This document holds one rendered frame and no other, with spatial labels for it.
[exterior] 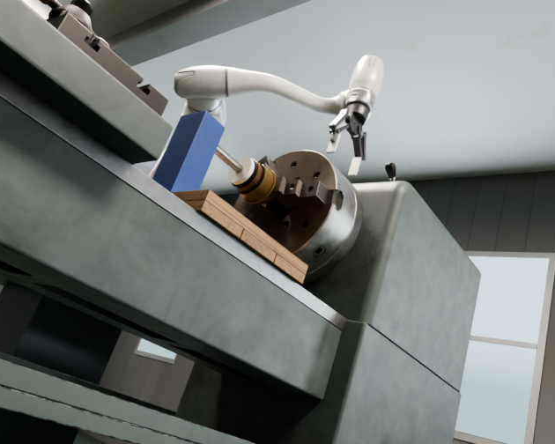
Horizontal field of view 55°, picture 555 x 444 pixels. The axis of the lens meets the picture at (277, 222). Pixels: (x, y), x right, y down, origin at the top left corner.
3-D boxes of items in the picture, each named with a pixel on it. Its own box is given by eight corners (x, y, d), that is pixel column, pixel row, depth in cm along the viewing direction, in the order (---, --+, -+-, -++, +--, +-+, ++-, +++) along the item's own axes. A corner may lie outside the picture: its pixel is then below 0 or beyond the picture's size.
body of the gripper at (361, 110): (354, 118, 183) (347, 141, 180) (342, 103, 177) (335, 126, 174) (373, 115, 178) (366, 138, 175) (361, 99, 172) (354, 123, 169)
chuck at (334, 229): (233, 265, 142) (283, 165, 150) (322, 292, 120) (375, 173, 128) (210, 250, 136) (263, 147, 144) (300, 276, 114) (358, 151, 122)
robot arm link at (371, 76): (381, 90, 174) (373, 113, 186) (391, 53, 180) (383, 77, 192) (348, 82, 175) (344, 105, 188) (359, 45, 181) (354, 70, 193)
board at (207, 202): (186, 274, 130) (192, 259, 131) (302, 284, 106) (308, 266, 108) (85, 213, 110) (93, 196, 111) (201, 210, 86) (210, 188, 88)
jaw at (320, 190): (299, 200, 130) (341, 193, 123) (294, 218, 128) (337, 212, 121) (272, 175, 123) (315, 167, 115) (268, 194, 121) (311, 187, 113)
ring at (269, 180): (258, 177, 130) (234, 156, 124) (288, 174, 124) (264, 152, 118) (246, 210, 127) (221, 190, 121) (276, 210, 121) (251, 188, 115)
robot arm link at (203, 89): (225, 55, 179) (228, 81, 191) (171, 55, 178) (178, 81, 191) (225, 88, 174) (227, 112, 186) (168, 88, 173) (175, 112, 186)
